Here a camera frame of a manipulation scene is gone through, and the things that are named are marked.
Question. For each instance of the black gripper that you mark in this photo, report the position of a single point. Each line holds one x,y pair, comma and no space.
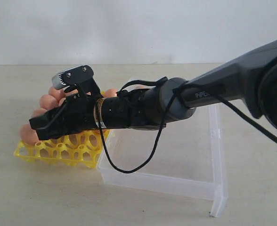
72,117

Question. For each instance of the brown egg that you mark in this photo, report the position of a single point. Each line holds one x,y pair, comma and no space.
48,102
28,135
141,87
38,112
61,101
57,94
73,91
110,93

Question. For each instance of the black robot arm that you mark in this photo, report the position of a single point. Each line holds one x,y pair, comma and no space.
251,77

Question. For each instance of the yellow plastic egg tray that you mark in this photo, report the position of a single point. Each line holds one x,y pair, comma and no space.
73,150

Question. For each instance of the clear plastic container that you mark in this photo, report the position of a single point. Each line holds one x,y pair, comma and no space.
187,161

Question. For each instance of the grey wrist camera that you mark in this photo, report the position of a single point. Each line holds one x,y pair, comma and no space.
79,77

